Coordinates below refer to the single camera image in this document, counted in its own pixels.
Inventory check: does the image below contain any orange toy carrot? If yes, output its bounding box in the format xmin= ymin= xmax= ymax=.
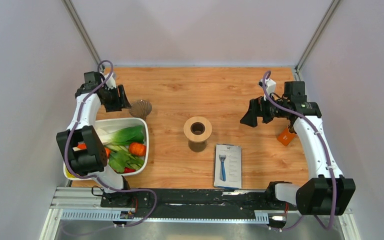
xmin=77 ymin=143 xmax=111 ymax=159

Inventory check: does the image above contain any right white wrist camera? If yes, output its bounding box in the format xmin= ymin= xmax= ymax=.
xmin=258 ymin=78 xmax=276 ymax=101

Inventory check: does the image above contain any orange toy pumpkin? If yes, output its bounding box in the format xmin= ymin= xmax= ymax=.
xmin=128 ymin=142 xmax=147 ymax=157

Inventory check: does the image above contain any razor retail package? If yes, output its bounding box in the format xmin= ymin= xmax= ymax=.
xmin=213 ymin=144 xmax=242 ymax=190

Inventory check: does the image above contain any white vegetable tray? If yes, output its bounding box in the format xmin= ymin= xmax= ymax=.
xmin=63 ymin=117 xmax=149 ymax=186

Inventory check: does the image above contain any orange coffee filter box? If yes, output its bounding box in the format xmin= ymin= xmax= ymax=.
xmin=276 ymin=125 xmax=297 ymax=147

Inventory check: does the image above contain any glass ribbed coffee dripper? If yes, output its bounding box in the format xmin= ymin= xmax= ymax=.
xmin=128 ymin=99 xmax=153 ymax=121

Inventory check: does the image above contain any green leafy vegetable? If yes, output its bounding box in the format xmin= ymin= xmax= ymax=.
xmin=108 ymin=150 xmax=145 ymax=174

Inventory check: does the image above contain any red chili pepper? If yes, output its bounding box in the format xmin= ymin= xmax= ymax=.
xmin=122 ymin=167 xmax=136 ymax=174

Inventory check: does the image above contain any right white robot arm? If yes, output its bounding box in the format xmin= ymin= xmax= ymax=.
xmin=240 ymin=78 xmax=356 ymax=216

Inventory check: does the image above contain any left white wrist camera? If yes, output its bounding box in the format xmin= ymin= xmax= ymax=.
xmin=99 ymin=72 xmax=117 ymax=90

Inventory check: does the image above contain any green bok choy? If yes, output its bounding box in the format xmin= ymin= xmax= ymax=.
xmin=96 ymin=125 xmax=145 ymax=146

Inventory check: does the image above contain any yellow toy cabbage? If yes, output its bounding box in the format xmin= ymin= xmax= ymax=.
xmin=64 ymin=167 xmax=75 ymax=179

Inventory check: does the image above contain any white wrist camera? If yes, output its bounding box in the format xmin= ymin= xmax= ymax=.
xmin=99 ymin=72 xmax=117 ymax=90
xmin=258 ymin=78 xmax=276 ymax=101

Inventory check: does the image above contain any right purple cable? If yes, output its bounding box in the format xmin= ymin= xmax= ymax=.
xmin=261 ymin=70 xmax=339 ymax=232

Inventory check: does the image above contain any round wooden dripper stand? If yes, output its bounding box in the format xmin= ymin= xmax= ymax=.
xmin=183 ymin=116 xmax=213 ymax=143

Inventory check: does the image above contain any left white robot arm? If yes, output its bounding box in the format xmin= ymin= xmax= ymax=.
xmin=56 ymin=71 xmax=133 ymax=207

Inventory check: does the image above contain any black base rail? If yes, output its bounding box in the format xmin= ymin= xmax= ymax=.
xmin=94 ymin=178 xmax=299 ymax=229

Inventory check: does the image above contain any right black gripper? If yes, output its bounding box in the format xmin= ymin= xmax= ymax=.
xmin=240 ymin=91 xmax=289 ymax=128

